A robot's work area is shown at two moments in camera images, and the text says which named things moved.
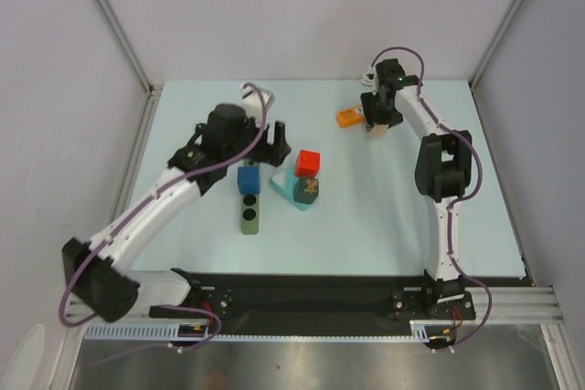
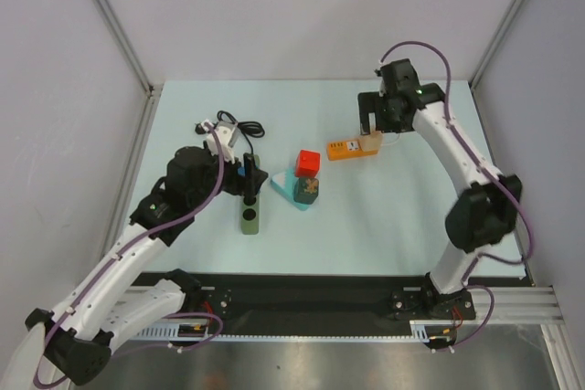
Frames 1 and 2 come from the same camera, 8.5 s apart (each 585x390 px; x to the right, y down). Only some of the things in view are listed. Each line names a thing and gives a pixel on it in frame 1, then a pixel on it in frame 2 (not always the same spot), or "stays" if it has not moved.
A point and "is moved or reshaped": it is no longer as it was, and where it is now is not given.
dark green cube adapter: (305, 190) stays
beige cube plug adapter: (379, 130) is moved or reshaped
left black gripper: (273, 154) → (249, 184)
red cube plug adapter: (308, 163) stays
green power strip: (250, 205) stays
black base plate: (317, 303) stays
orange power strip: (350, 117) → (347, 149)
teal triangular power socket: (284, 182) stays
